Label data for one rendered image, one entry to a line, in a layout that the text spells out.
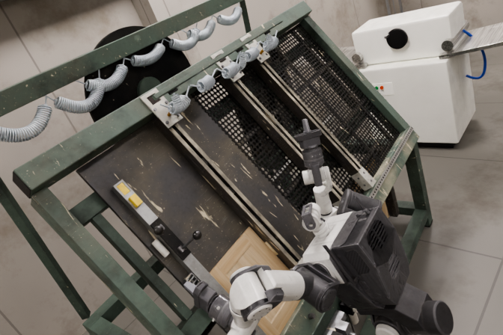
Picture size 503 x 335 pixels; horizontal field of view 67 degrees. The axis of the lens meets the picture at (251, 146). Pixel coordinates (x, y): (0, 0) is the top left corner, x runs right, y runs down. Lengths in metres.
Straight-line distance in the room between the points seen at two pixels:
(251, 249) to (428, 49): 2.87
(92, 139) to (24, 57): 1.95
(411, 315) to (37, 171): 1.42
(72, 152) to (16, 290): 2.26
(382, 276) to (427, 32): 2.99
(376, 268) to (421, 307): 0.28
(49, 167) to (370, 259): 1.18
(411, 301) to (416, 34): 2.95
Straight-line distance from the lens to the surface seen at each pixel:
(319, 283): 1.32
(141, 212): 1.66
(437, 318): 1.55
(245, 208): 1.81
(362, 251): 1.32
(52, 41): 3.62
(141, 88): 2.42
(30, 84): 2.12
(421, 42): 4.10
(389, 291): 1.44
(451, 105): 4.14
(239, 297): 1.14
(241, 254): 1.80
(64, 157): 1.63
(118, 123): 1.73
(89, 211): 1.70
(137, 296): 1.58
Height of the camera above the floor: 2.28
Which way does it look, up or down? 23 degrees down
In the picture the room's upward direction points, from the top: 22 degrees counter-clockwise
